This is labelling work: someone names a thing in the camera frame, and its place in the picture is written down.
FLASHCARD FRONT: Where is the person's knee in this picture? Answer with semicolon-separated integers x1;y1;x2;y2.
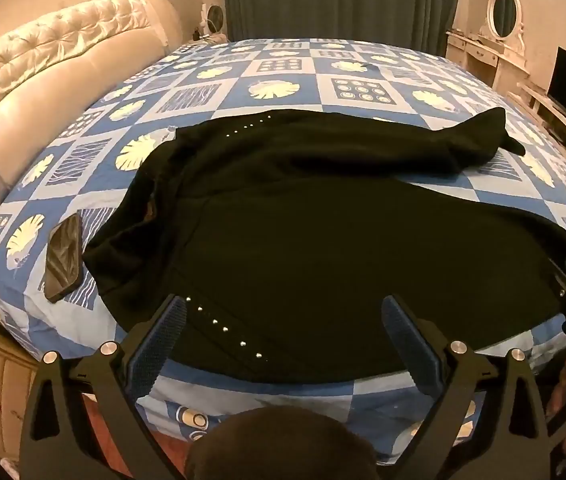
184;405;378;480

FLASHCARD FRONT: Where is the cream television stand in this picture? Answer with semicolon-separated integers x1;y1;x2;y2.
510;82;566;186

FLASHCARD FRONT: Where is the cream tufted headboard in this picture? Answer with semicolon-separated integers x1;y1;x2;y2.
0;0;184;206

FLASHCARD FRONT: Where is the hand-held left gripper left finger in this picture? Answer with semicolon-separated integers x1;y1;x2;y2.
19;294;188;480

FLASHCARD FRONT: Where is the cream dressing table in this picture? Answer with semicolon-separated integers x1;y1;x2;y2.
445;30;531;93

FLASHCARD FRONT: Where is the oval white-framed mirror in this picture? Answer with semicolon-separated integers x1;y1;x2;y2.
485;0;524;41

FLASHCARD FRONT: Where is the blue checked bedsheet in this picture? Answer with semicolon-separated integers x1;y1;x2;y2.
0;37;566;466

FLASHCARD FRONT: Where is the black smartphone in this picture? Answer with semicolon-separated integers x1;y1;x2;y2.
43;212;84;303

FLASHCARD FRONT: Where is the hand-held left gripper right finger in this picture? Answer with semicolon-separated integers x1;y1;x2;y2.
378;294;554;480

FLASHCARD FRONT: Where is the black studded sweater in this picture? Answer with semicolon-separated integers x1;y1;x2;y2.
83;107;566;378

